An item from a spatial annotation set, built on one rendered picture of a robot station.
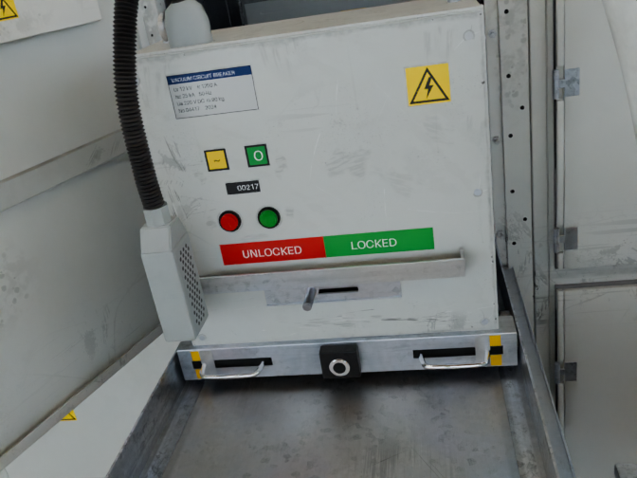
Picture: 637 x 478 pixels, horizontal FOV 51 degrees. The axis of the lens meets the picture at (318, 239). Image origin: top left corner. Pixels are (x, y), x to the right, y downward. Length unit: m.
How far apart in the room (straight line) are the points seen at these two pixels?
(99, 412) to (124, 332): 0.45
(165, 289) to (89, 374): 0.38
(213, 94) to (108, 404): 0.98
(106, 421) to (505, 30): 1.26
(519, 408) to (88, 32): 0.93
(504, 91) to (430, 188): 0.37
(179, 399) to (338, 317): 0.30
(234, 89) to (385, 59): 0.21
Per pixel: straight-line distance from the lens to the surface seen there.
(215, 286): 1.01
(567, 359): 1.50
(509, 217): 1.34
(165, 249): 0.92
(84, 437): 1.82
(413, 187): 0.94
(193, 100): 0.95
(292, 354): 1.08
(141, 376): 1.63
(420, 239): 0.97
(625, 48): 0.78
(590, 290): 1.42
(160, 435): 1.08
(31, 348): 1.19
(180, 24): 0.97
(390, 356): 1.06
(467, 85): 0.90
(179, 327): 0.97
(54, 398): 1.24
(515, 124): 1.28
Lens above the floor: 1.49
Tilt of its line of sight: 24 degrees down
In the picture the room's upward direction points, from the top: 9 degrees counter-clockwise
